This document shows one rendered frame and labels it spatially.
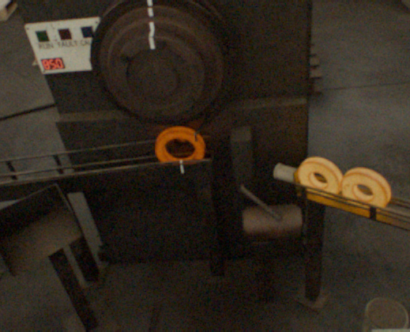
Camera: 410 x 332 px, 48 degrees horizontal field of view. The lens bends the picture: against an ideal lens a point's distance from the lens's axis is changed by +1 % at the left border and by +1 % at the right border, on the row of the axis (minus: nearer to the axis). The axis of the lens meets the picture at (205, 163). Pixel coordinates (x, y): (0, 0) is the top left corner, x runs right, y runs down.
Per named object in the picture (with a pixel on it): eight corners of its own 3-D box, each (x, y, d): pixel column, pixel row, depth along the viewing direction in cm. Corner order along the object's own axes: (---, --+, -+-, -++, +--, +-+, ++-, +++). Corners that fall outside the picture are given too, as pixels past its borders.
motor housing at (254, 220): (250, 282, 214) (242, 199, 180) (297, 281, 212) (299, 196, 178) (250, 307, 204) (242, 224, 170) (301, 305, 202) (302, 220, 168)
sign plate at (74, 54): (44, 71, 169) (26, 24, 158) (113, 65, 167) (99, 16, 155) (42, 73, 168) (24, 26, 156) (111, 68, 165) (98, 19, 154)
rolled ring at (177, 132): (201, 129, 166) (201, 124, 169) (151, 133, 168) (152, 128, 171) (206, 168, 178) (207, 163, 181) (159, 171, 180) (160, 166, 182)
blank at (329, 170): (300, 152, 161) (295, 157, 159) (343, 162, 151) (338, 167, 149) (303, 186, 169) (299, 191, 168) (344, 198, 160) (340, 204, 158)
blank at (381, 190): (343, 162, 151) (339, 167, 149) (392, 174, 142) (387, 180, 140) (344, 198, 160) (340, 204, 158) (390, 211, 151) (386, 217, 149)
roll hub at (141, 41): (128, 112, 157) (107, 34, 139) (209, 106, 154) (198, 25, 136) (125, 121, 152) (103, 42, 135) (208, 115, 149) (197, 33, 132)
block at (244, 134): (235, 172, 190) (230, 124, 175) (253, 171, 189) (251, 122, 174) (235, 190, 181) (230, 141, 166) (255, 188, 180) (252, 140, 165)
